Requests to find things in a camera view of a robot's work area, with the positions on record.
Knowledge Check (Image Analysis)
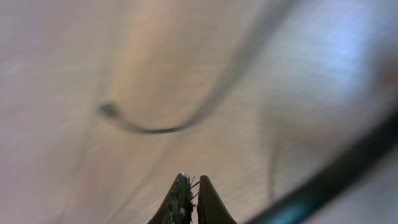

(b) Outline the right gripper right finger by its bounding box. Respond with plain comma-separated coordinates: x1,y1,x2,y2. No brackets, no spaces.
197,175,237,224

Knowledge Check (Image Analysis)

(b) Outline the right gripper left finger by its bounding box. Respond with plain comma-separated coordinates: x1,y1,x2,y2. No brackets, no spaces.
148,172,193,224

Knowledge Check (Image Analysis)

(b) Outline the black usb cable long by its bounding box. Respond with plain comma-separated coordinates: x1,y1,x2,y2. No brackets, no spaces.
98,0,300,134

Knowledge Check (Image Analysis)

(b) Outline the black usb cable short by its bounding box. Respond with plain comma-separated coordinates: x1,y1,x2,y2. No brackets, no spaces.
248,109,397,224

